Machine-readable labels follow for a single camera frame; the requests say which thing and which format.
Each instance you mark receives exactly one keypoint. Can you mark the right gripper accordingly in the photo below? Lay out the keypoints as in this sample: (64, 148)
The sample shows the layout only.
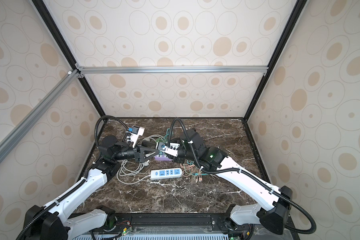
(180, 143)

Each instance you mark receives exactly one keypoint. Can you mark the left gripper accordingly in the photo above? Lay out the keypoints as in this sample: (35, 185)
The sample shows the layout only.
(138, 154)

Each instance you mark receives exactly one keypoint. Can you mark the light green charger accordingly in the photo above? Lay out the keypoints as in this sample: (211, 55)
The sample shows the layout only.
(161, 146)

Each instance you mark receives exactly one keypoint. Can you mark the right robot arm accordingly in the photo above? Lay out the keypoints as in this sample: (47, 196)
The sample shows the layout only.
(273, 204)

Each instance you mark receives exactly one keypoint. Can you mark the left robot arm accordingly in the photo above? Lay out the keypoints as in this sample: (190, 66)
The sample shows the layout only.
(49, 222)

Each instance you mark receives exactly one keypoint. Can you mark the purple power strip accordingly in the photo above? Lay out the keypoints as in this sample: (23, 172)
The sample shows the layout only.
(162, 157)

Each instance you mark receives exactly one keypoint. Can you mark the white blue power strip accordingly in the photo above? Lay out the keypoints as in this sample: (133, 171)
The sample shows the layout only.
(166, 174)

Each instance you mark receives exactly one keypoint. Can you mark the horizontal aluminium rail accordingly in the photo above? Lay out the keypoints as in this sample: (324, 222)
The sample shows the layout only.
(173, 70)

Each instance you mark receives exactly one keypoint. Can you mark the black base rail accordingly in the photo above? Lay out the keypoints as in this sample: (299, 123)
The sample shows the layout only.
(194, 226)

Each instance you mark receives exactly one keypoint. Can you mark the left aluminium rail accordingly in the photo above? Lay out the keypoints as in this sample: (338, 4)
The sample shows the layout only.
(17, 134)

